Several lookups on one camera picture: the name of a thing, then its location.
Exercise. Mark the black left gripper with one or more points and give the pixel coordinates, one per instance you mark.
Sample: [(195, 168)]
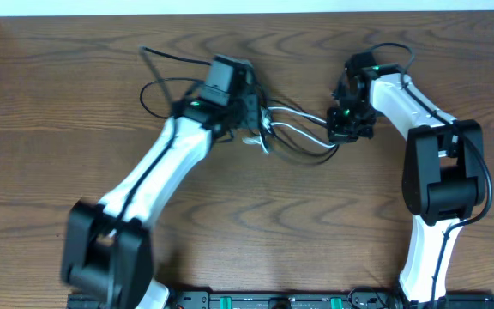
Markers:
[(251, 108)]

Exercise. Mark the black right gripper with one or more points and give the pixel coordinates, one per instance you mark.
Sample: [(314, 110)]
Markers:
[(336, 134)]

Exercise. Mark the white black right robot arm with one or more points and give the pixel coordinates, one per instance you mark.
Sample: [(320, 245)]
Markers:
[(446, 184)]

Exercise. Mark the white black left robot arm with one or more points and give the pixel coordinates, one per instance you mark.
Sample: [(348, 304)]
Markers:
[(107, 254)]

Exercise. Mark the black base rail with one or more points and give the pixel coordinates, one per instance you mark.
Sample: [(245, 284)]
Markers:
[(357, 299)]

